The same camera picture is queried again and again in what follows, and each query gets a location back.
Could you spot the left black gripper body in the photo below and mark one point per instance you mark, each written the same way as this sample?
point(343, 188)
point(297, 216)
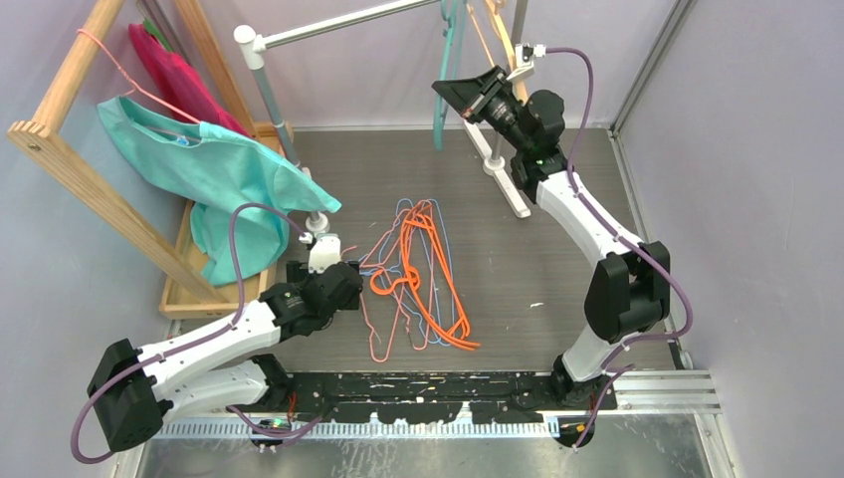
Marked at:
point(308, 279)

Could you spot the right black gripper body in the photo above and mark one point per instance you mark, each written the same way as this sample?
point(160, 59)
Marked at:
point(502, 112)

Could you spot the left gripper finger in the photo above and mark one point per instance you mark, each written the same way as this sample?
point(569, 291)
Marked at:
point(296, 271)
point(357, 283)

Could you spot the teal plastic hanger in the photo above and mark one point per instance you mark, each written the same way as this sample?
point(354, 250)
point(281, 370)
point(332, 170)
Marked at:
point(454, 23)

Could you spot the orange plastic hanger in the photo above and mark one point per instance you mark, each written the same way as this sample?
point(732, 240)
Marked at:
point(453, 327)
point(389, 280)

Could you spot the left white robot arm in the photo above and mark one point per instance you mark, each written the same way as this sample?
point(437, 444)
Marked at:
point(135, 391)

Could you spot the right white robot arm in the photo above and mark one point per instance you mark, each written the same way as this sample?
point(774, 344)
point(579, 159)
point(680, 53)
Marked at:
point(628, 292)

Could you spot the wooden tray base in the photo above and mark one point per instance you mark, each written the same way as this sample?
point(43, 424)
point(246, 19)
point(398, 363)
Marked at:
point(177, 303)

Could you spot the teal shirt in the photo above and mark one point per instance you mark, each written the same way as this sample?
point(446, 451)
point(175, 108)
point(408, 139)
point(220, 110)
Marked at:
point(235, 183)

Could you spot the magenta garment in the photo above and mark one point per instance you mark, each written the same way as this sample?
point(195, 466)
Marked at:
point(177, 82)

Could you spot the wooden clothes rack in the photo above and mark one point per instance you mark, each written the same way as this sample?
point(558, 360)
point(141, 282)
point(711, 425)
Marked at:
point(39, 137)

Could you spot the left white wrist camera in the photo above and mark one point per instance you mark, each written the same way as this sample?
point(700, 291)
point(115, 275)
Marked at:
point(325, 252)

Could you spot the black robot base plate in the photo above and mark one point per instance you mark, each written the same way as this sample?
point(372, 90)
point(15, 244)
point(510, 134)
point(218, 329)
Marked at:
point(434, 398)

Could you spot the pink wire hanger on rack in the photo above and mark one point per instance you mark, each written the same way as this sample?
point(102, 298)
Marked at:
point(135, 87)

